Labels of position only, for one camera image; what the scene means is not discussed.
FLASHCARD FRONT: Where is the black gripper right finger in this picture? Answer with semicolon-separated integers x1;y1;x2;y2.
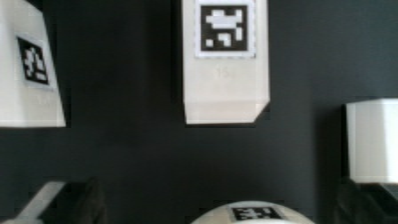
332;178;398;224

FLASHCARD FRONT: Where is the white stool leg middle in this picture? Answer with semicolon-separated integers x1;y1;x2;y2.
181;0;269;125

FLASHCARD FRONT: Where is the white stool leg left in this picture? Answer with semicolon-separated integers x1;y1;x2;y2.
0;0;65;128

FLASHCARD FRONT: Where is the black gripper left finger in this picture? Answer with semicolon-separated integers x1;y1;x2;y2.
15;178;106;224

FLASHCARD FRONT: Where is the white stool leg with tag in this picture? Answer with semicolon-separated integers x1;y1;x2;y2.
346;98;398;183

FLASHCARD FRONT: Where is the white round stool seat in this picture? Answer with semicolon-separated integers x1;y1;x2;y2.
189;201;314;224

